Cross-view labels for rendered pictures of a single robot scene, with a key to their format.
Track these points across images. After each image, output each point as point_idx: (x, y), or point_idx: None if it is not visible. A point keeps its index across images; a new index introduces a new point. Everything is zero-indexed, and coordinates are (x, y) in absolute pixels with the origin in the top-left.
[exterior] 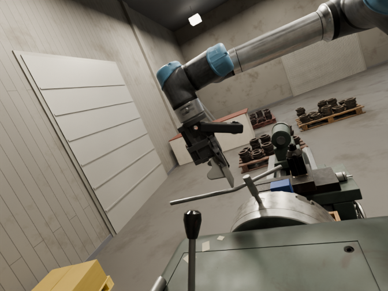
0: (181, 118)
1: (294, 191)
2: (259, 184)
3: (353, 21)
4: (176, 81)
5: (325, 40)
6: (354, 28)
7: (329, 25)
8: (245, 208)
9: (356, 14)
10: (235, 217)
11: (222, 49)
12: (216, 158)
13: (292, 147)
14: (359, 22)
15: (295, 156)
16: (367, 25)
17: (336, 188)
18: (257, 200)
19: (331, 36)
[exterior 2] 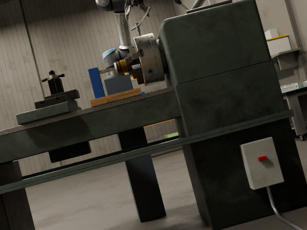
0: None
1: (77, 94)
2: (42, 101)
3: (113, 2)
4: None
5: (103, 4)
6: (110, 6)
7: (108, 0)
8: (140, 36)
9: (117, 0)
10: (142, 38)
11: None
12: (140, 5)
13: (54, 72)
14: (116, 3)
15: (64, 74)
16: (116, 6)
17: (77, 105)
18: (140, 34)
19: (107, 3)
